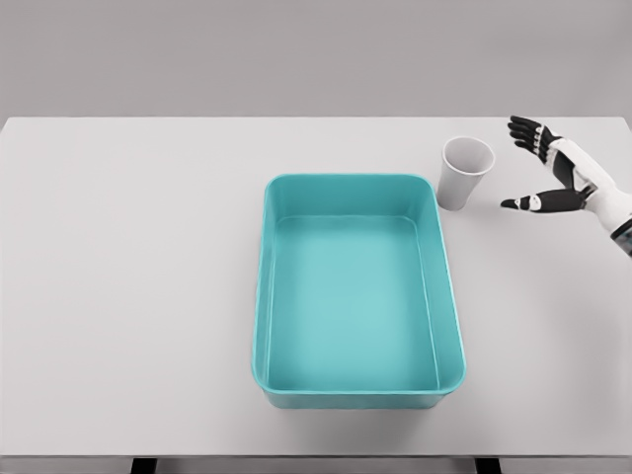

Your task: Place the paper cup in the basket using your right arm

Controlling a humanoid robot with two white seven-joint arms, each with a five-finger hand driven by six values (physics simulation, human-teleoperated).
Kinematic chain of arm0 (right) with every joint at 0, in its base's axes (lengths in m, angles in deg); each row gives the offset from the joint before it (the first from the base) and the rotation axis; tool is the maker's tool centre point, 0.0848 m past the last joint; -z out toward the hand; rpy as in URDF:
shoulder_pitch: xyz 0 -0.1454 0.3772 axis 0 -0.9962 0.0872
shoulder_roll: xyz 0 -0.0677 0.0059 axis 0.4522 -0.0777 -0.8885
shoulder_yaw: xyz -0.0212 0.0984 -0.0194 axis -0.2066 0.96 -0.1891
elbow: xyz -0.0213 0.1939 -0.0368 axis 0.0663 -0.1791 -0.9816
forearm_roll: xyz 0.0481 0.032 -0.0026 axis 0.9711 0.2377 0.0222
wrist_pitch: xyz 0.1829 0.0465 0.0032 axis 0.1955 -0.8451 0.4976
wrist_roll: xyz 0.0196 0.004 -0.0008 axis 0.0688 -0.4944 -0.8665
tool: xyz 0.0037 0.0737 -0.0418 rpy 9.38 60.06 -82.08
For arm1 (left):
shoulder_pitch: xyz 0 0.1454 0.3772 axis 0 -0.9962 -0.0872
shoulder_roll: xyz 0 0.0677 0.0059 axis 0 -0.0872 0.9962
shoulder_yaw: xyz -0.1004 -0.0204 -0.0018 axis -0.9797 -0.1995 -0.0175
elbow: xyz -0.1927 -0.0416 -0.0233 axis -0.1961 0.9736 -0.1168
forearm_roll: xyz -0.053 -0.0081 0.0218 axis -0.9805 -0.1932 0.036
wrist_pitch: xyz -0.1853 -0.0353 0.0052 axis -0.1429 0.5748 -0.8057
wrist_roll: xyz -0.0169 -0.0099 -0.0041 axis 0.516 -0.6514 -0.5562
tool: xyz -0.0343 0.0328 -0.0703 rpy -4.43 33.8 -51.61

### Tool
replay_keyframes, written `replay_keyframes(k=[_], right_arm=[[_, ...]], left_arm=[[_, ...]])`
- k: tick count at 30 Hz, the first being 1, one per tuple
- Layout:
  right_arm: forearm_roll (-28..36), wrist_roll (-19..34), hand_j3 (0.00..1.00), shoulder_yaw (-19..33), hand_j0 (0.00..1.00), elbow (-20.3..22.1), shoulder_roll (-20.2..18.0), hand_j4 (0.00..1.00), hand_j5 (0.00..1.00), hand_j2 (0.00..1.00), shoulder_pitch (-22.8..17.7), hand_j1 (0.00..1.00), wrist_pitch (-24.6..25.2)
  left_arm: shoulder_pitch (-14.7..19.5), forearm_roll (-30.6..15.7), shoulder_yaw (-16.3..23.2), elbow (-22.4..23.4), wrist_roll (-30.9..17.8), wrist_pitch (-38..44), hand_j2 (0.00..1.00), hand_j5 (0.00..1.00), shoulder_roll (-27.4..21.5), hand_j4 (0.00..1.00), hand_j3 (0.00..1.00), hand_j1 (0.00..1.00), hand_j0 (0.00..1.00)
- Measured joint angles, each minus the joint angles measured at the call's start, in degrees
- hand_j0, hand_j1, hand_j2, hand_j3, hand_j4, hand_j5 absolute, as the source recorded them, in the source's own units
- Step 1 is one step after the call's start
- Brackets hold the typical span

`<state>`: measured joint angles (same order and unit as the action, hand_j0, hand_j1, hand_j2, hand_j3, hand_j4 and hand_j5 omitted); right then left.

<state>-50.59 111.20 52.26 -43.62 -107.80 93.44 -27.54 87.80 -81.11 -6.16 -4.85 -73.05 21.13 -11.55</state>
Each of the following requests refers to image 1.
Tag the white paper cup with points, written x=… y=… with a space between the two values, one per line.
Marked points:
x=463 y=170

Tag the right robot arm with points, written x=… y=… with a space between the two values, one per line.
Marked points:
x=619 y=217

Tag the teal rectangular basket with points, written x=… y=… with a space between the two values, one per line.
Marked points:
x=358 y=296

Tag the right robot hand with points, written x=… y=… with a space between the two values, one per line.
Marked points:
x=568 y=163

